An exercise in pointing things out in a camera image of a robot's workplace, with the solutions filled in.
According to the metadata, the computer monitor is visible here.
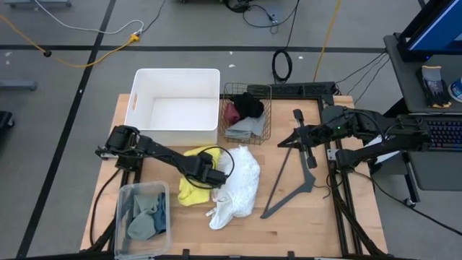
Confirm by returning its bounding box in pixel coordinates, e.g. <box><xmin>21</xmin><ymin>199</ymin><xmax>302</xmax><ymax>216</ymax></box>
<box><xmin>396</xmin><ymin>0</ymin><xmax>462</xmax><ymax>62</ymax></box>

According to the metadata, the black right arm floor cable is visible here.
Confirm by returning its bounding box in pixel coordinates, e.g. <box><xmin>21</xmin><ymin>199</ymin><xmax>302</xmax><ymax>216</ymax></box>
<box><xmin>352</xmin><ymin>169</ymin><xmax>462</xmax><ymax>238</ymax></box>

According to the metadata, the grey black work glove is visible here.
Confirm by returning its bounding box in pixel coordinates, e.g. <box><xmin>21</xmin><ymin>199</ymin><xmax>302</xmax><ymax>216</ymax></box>
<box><xmin>414</xmin><ymin>64</ymin><xmax>452</xmax><ymax>108</ymax></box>

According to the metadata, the white paper sheet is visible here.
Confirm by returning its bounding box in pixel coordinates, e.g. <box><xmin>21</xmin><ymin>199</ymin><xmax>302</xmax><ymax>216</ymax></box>
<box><xmin>362</xmin><ymin>133</ymin><xmax>401</xmax><ymax>164</ymax></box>

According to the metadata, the black left arm base cable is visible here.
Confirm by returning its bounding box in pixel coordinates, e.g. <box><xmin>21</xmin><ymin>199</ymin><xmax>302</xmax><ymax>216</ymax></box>
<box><xmin>89</xmin><ymin>168</ymin><xmax>122</xmax><ymax>246</ymax></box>

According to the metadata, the grey side cart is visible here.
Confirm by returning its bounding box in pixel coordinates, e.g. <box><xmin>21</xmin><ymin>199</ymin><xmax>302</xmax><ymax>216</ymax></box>
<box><xmin>382</xmin><ymin>32</ymin><xmax>462</xmax><ymax>209</ymax></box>

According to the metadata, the grey triangular metal stand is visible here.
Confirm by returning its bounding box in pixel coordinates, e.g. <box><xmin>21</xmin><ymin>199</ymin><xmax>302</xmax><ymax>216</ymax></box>
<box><xmin>259</xmin><ymin>146</ymin><xmax>318</xmax><ymax>220</ymax></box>

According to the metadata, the clear plastic container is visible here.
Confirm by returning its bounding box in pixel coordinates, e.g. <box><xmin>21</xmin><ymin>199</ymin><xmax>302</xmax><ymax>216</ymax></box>
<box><xmin>113</xmin><ymin>181</ymin><xmax>171</xmax><ymax>260</ymax></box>

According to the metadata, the black aluminium rig frame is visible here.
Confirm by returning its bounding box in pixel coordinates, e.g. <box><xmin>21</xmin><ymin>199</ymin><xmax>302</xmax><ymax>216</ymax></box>
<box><xmin>81</xmin><ymin>92</ymin><xmax>389</xmax><ymax>260</ymax></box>

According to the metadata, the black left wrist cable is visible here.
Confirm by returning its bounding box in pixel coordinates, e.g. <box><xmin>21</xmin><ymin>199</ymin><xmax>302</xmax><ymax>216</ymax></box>
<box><xmin>179</xmin><ymin>145</ymin><xmax>236</xmax><ymax>191</ymax></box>

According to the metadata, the thin black power cable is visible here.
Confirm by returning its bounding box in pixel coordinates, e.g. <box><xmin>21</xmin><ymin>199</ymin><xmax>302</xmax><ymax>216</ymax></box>
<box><xmin>334</xmin><ymin>52</ymin><xmax>387</xmax><ymax>85</ymax></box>

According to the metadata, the white floor cable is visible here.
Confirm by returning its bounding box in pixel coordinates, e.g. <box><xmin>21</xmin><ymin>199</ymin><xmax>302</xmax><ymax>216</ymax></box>
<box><xmin>32</xmin><ymin>0</ymin><xmax>144</xmax><ymax>36</ymax></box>

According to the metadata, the straight yellow floor cable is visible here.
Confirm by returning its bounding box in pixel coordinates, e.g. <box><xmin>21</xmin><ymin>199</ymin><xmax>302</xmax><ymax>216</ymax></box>
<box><xmin>312</xmin><ymin>0</ymin><xmax>343</xmax><ymax>83</ymax></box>

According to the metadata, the short grey furniture foot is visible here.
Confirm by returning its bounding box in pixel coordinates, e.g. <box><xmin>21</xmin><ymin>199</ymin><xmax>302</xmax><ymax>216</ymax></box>
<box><xmin>0</xmin><ymin>81</ymin><xmax>37</xmax><ymax>92</ymax></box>

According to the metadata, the white lace cloth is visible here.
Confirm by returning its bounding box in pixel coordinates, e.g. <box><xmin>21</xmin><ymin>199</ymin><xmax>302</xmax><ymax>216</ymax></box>
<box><xmin>206</xmin><ymin>145</ymin><xmax>261</xmax><ymax>231</ymax></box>

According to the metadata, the coiled black cable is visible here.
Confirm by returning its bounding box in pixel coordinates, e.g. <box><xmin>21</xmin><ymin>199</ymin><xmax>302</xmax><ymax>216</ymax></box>
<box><xmin>270</xmin><ymin>48</ymin><xmax>293</xmax><ymax>84</ymax></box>

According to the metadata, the maroon cloth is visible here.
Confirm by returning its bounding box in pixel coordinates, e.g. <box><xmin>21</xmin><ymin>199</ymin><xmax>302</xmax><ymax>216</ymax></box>
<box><xmin>224</xmin><ymin>103</ymin><xmax>241</xmax><ymax>126</ymax></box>

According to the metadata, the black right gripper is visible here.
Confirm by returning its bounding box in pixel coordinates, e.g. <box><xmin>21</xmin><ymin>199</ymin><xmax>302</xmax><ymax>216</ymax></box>
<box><xmin>277</xmin><ymin>105</ymin><xmax>357</xmax><ymax>170</ymax></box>

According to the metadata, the large black cloth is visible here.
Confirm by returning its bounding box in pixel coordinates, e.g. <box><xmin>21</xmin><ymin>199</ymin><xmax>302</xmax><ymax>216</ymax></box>
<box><xmin>230</xmin><ymin>92</ymin><xmax>266</xmax><ymax>119</ymax></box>

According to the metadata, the thin dark wire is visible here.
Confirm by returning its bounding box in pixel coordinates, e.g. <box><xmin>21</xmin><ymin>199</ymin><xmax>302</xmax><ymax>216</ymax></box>
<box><xmin>312</xmin><ymin>183</ymin><xmax>331</xmax><ymax>200</ymax></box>

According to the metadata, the black caster wheel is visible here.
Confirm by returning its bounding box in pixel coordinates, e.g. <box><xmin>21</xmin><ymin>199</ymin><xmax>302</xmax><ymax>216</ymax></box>
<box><xmin>0</xmin><ymin>110</ymin><xmax>15</xmax><ymax>130</ymax></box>

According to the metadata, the sage green cloth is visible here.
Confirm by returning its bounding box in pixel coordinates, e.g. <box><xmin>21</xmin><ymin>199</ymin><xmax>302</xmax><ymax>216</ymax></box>
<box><xmin>126</xmin><ymin>194</ymin><xmax>160</xmax><ymax>242</ymax></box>

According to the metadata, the yellow extension cable with plug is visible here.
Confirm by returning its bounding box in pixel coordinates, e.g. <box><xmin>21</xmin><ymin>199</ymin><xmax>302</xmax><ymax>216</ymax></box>
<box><xmin>0</xmin><ymin>14</ymin><xmax>140</xmax><ymax>69</ymax></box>

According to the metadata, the black backlit keyboard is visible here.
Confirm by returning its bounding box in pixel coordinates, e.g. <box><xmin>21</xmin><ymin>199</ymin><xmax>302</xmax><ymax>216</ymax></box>
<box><xmin>427</xmin><ymin>119</ymin><xmax>462</xmax><ymax>151</ymax></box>

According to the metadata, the light grey cloth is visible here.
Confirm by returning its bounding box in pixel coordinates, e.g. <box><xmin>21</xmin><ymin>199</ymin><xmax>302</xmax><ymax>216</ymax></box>
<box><xmin>224</xmin><ymin>114</ymin><xmax>267</xmax><ymax>141</ymax></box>

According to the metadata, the teal blue cloth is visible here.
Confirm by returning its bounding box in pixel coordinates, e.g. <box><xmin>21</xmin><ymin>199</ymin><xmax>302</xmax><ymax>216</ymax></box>
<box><xmin>153</xmin><ymin>193</ymin><xmax>167</xmax><ymax>235</ymax></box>

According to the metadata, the copper wire basket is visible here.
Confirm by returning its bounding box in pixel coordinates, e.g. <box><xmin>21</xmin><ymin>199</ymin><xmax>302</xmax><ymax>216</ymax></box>
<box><xmin>218</xmin><ymin>82</ymin><xmax>272</xmax><ymax>146</ymax></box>

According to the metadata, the yellow cloth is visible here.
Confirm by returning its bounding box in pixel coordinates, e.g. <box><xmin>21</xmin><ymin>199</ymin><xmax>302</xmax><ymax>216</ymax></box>
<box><xmin>176</xmin><ymin>145</ymin><xmax>222</xmax><ymax>207</ymax></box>

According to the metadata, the white plastic bin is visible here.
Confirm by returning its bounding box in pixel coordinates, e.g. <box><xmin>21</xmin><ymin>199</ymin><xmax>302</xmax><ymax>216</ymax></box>
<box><xmin>123</xmin><ymin>68</ymin><xmax>221</xmax><ymax>147</ymax></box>

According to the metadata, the long grey furniture foot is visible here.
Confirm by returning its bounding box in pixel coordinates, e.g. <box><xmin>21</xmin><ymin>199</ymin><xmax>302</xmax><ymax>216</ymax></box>
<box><xmin>2</xmin><ymin>0</ymin><xmax>72</xmax><ymax>9</ymax></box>

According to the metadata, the black cable tangle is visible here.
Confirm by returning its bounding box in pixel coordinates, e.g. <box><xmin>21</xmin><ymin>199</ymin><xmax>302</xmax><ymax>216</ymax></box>
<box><xmin>223</xmin><ymin>0</ymin><xmax>300</xmax><ymax>35</ymax></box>

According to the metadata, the white blue round container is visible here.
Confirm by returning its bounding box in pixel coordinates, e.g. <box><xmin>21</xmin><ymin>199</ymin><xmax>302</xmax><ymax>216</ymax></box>
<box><xmin>447</xmin><ymin>75</ymin><xmax>462</xmax><ymax>103</ymax></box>

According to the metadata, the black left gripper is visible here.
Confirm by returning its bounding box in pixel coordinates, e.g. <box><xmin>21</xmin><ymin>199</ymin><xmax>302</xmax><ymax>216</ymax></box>
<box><xmin>182</xmin><ymin>153</ymin><xmax>229</xmax><ymax>189</ymax></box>

